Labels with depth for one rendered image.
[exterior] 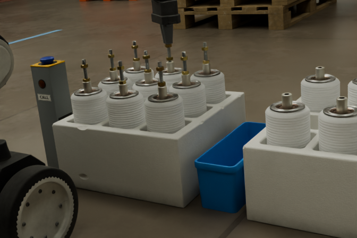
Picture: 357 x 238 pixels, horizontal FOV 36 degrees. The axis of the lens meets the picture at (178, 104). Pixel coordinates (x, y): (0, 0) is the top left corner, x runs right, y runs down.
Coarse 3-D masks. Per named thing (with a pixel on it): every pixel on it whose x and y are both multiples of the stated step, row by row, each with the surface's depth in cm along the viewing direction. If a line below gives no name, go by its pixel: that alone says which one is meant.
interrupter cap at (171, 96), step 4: (168, 92) 139; (172, 92) 138; (152, 96) 137; (156, 96) 137; (168, 96) 137; (172, 96) 136; (176, 96) 135; (148, 100) 135; (152, 100) 133; (156, 100) 133; (160, 100) 132; (164, 100) 132; (168, 100) 132; (172, 100) 133
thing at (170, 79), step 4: (156, 76) 160; (164, 76) 157; (168, 76) 157; (172, 76) 157; (176, 76) 157; (180, 76) 157; (164, 80) 157; (168, 80) 157; (172, 80) 157; (176, 80) 157; (180, 80) 158; (168, 84) 157; (168, 88) 158
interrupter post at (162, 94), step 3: (159, 87) 134; (162, 87) 134; (165, 87) 134; (159, 90) 134; (162, 90) 134; (165, 90) 134; (159, 93) 135; (162, 93) 134; (165, 93) 135; (159, 96) 135; (162, 96) 135; (165, 96) 135
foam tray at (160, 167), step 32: (64, 128) 145; (96, 128) 140; (192, 128) 134; (224, 128) 149; (64, 160) 149; (96, 160) 143; (128, 160) 137; (160, 160) 132; (192, 160) 135; (128, 192) 141; (160, 192) 135; (192, 192) 136
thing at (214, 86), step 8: (200, 80) 151; (208, 80) 151; (216, 80) 151; (224, 80) 154; (208, 88) 151; (216, 88) 152; (224, 88) 155; (208, 96) 152; (216, 96) 152; (224, 96) 155
